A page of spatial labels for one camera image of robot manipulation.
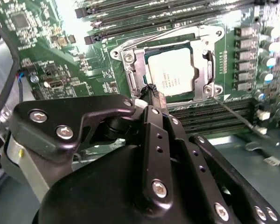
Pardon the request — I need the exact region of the metal socket cover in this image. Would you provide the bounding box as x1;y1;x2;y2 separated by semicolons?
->
121;38;217;102

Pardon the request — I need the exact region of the silver CPU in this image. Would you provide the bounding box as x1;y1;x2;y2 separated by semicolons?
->
143;43;200;98

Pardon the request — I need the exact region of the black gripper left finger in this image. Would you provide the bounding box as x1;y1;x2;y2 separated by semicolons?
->
8;83;174;211

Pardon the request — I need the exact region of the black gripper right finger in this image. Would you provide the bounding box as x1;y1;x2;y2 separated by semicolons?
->
154;85;280;224

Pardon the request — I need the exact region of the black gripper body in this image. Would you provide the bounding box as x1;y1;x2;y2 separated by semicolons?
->
32;142;215;224

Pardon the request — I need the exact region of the metal locking lever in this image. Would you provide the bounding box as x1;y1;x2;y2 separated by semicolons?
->
206;94;268;136
118;27;199;51

